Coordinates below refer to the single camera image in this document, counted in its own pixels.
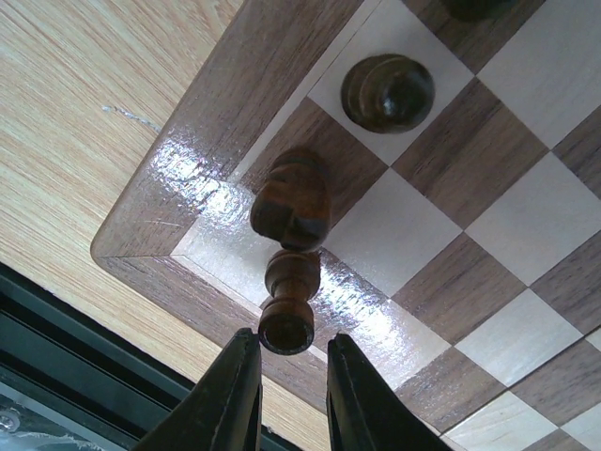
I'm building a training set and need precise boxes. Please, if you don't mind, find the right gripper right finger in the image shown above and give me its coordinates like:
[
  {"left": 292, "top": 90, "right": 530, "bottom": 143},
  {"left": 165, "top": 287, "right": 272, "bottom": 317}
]
[{"left": 326, "top": 334, "right": 450, "bottom": 451}]

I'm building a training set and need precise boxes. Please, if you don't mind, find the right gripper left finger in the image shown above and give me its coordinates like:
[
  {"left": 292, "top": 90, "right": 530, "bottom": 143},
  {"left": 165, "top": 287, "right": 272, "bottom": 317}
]
[{"left": 134, "top": 328, "right": 262, "bottom": 451}]

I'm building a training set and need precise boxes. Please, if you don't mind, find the dark rook chess piece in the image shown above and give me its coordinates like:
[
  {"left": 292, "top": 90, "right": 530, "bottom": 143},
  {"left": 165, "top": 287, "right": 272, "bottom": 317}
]
[{"left": 258, "top": 250, "right": 320, "bottom": 356}]

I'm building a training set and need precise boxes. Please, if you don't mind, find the wooden chess board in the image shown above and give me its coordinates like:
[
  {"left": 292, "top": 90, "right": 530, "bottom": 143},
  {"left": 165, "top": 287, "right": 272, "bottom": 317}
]
[{"left": 91, "top": 1, "right": 600, "bottom": 450}]

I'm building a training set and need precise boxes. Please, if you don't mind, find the dark knight chess piece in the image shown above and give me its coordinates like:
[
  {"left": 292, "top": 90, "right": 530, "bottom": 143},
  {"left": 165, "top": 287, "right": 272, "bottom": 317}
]
[{"left": 250, "top": 148, "right": 331, "bottom": 253}]

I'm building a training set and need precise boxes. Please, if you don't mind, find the dark bishop chess piece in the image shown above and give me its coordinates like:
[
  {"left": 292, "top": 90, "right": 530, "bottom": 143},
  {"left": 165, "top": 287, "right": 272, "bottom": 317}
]
[{"left": 340, "top": 54, "right": 436, "bottom": 134}]

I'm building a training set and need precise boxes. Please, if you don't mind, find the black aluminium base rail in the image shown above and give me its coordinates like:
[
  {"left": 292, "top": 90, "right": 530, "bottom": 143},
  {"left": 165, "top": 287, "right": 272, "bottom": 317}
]
[{"left": 0, "top": 262, "right": 330, "bottom": 451}]

